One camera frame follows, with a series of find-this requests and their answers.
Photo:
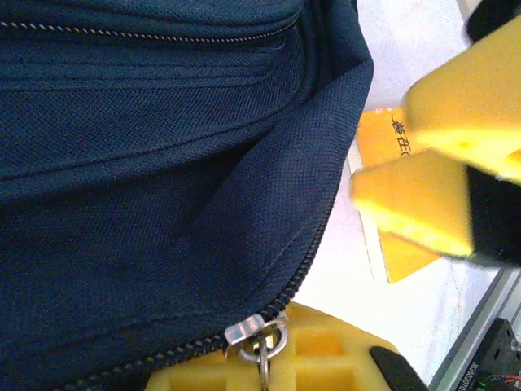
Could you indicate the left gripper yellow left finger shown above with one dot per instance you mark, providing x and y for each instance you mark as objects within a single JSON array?
[{"x": 195, "y": 376}]

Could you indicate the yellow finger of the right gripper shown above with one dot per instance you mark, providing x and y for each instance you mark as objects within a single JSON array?
[
  {"x": 468, "y": 93},
  {"x": 419, "y": 195}
]

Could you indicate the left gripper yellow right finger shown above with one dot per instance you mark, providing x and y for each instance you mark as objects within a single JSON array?
[{"x": 325, "y": 366}]

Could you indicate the yellow cartoon picture book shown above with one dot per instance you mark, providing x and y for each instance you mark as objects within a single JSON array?
[{"x": 378, "y": 134}]

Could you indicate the navy blue student backpack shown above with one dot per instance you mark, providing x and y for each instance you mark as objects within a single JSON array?
[{"x": 122, "y": 163}]

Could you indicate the wide grooved aluminium frame beam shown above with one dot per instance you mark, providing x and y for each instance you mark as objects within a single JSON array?
[{"x": 480, "y": 301}]

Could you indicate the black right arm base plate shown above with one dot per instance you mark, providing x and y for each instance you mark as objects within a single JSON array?
[{"x": 500, "y": 346}]

